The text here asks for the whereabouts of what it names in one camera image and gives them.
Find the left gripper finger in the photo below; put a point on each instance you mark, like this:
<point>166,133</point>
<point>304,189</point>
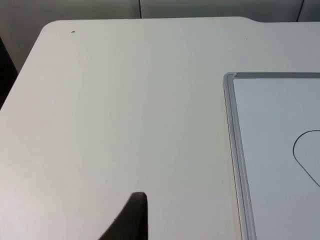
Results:
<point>135,220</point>

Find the grey-framed whiteboard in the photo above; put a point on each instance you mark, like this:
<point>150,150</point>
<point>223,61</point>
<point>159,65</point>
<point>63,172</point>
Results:
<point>277,150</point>

